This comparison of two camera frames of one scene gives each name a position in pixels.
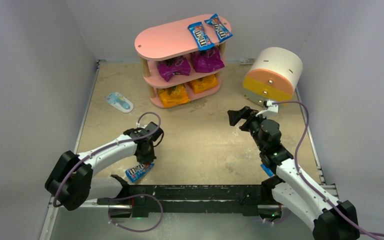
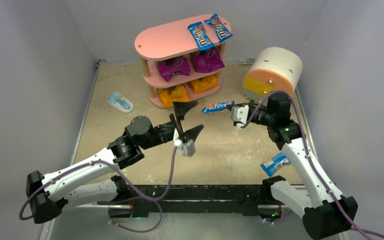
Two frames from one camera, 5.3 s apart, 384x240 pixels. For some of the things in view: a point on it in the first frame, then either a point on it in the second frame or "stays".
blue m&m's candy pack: (222, 33) stays
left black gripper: (145, 156) → (177, 129)
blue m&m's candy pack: (136, 172) → (216, 107)
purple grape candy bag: (179, 65) stays
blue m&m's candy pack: (204, 41) stays
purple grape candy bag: (207, 60) stays
